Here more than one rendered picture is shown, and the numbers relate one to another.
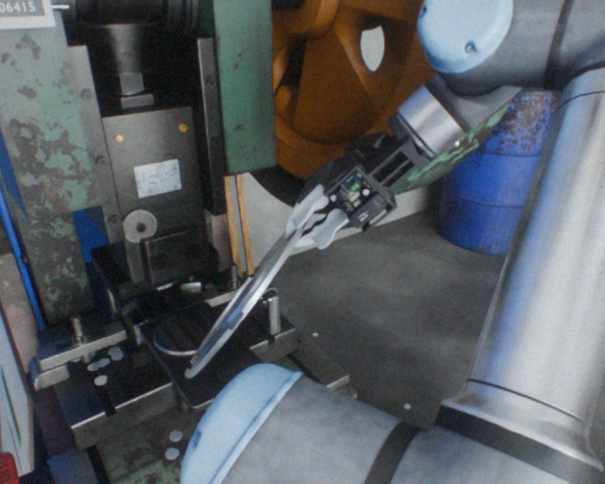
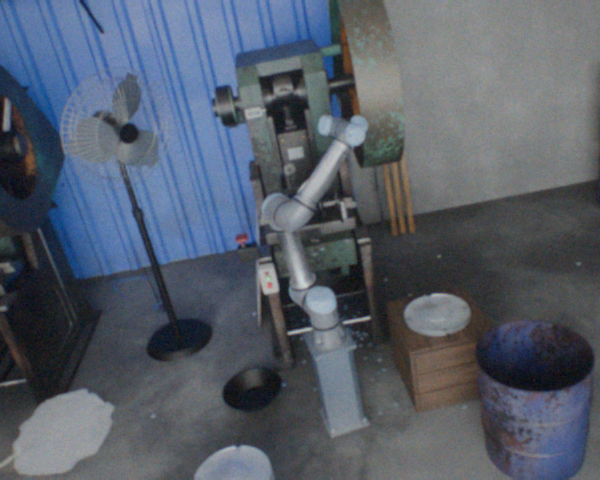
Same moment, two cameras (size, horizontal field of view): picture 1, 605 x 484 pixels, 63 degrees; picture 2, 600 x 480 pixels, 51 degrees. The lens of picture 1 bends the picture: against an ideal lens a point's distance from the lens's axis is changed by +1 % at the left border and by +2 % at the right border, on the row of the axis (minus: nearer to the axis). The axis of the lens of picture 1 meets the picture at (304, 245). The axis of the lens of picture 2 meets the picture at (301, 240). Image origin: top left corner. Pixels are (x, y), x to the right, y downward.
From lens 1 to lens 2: 2.24 m
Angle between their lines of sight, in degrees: 32
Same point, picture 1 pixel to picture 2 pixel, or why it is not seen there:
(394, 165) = not seen: hidden behind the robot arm
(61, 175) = (264, 152)
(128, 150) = (285, 144)
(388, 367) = (473, 279)
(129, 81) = (288, 121)
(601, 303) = (316, 181)
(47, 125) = (261, 139)
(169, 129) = (299, 137)
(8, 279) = (257, 189)
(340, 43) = not seen: hidden behind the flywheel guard
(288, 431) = (274, 199)
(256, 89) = not seen: hidden behind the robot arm
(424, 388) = (488, 292)
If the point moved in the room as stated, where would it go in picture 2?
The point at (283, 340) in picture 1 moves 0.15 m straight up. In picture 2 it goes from (348, 222) to (343, 194)
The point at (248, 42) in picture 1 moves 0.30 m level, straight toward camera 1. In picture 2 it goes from (321, 109) to (293, 133)
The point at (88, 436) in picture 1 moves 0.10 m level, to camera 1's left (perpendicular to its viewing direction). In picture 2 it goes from (271, 240) to (254, 238)
